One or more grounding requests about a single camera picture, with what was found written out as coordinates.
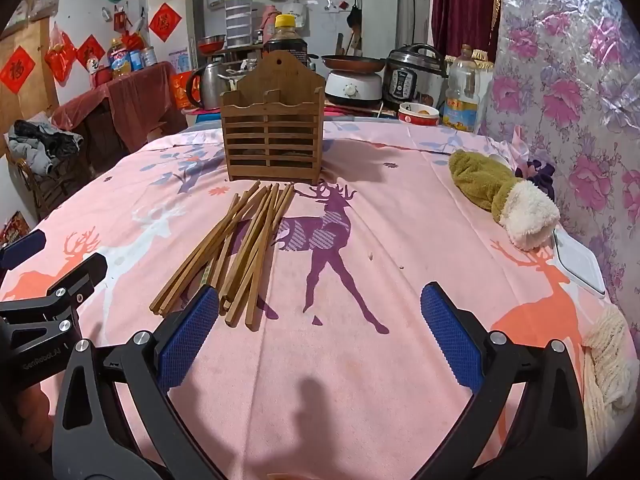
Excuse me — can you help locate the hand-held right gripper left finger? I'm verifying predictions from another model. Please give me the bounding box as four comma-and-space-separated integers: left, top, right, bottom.
52, 284, 226, 480

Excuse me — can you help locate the clear cooking oil bottle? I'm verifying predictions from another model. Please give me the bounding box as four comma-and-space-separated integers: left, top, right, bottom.
442, 45, 481, 133

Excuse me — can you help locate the wooden chair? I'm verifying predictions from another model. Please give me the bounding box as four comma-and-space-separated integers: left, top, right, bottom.
5, 152, 76, 221

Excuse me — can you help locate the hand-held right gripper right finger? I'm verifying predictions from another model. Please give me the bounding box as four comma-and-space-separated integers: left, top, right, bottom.
410, 282, 588, 480

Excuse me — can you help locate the pink deer print bedsheet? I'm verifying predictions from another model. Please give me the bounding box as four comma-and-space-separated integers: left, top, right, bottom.
0, 127, 626, 480

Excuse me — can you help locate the stacked food carrier green lid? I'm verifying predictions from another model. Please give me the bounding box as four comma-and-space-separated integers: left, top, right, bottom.
224, 0, 253, 50

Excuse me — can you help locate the red plastic bag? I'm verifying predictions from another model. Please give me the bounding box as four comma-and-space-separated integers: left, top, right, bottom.
45, 25, 78, 83

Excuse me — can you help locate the green and white plush cloth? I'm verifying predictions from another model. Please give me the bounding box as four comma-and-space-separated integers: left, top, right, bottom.
448, 150, 561, 252

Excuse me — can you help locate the cream knitted cloth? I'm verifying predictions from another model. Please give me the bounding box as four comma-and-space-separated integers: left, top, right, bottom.
582, 305, 627, 461

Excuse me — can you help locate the red frying pan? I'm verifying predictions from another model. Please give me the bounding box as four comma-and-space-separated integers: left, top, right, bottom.
321, 54, 387, 74

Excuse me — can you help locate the dark sauce bottle yellow cap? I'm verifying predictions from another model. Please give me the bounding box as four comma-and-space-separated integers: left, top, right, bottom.
263, 14, 308, 63

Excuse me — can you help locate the steel pressure cooker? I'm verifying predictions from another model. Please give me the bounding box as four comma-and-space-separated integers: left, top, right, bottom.
382, 44, 447, 111

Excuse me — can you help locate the floral plastic wall sheet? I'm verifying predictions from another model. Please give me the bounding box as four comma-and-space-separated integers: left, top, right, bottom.
482, 0, 640, 311

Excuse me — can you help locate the steel basin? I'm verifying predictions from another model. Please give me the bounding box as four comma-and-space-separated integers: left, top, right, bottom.
196, 35, 227, 56

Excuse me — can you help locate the wooden door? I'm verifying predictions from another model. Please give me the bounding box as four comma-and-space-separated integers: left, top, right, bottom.
0, 15, 58, 111

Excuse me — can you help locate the white plastic box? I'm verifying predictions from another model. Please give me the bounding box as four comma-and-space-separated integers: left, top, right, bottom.
552, 230, 607, 300

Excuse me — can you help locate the white tote bag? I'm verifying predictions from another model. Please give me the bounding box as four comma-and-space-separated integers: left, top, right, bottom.
282, 2, 307, 28

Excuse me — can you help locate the dark red curtain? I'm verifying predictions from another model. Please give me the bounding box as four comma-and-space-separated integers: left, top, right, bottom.
431, 0, 502, 61

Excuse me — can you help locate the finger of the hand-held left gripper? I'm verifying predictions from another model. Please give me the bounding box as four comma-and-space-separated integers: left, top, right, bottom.
0, 254, 108, 348
0, 230, 47, 270

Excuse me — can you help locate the wooden slatted utensil holder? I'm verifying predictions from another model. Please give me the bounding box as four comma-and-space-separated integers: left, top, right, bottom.
220, 52, 326, 184

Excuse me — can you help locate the steel kettle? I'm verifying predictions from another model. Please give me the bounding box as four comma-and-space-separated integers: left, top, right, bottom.
186, 62, 231, 109

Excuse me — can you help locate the orange box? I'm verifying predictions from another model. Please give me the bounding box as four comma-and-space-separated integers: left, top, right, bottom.
170, 71, 193, 111

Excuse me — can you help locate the table with red cloth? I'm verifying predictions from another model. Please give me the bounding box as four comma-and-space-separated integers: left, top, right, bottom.
52, 61, 188, 171

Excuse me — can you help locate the clear plastic container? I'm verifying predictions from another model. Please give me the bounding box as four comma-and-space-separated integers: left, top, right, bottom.
220, 67, 251, 93

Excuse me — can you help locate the red diamond paper decoration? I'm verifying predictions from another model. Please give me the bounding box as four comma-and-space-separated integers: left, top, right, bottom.
148, 2, 182, 43
76, 35, 107, 70
0, 45, 37, 95

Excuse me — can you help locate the dark purple cloth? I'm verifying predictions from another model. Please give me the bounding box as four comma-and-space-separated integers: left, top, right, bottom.
515, 159, 557, 198

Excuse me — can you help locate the red and white bowl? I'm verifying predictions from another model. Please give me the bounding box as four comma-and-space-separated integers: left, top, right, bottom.
398, 102, 441, 127

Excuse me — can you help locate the pink thermos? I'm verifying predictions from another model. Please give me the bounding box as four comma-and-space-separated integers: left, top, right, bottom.
260, 5, 280, 43

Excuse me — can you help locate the white refrigerator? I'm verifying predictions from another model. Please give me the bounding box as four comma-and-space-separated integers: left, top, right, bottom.
145, 0, 207, 76

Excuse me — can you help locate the group of wooden chopsticks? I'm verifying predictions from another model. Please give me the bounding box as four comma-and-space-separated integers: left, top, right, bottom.
149, 180, 297, 332

